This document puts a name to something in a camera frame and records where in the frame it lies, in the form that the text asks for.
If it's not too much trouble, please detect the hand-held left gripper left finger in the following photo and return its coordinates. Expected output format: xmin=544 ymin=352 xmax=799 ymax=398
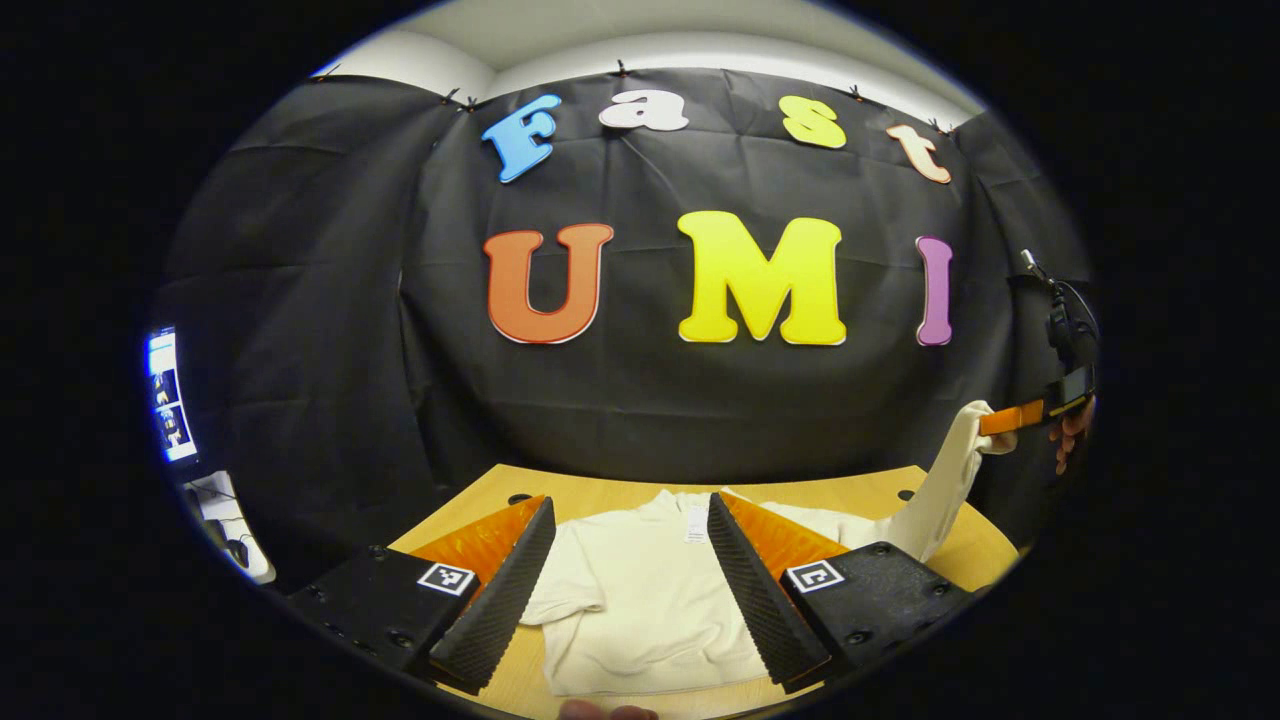
xmin=285 ymin=495 xmax=558 ymax=698

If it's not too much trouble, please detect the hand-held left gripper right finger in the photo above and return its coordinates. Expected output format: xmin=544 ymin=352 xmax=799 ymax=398
xmin=706 ymin=490 xmax=976 ymax=696

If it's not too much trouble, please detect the cream white sweater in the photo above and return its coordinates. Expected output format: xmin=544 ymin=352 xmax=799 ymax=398
xmin=520 ymin=400 xmax=1019 ymax=698

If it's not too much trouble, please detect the black backdrop cloth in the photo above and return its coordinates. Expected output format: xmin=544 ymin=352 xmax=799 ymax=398
xmin=150 ymin=68 xmax=1096 ymax=591

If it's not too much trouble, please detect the white side desk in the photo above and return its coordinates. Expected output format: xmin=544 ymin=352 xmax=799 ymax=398
xmin=183 ymin=470 xmax=278 ymax=586

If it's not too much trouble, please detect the computer monitor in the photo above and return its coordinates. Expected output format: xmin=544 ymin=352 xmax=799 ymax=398
xmin=143 ymin=325 xmax=201 ymax=469

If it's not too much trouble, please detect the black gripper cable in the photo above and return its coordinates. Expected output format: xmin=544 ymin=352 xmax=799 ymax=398
xmin=1048 ymin=278 xmax=1101 ymax=341

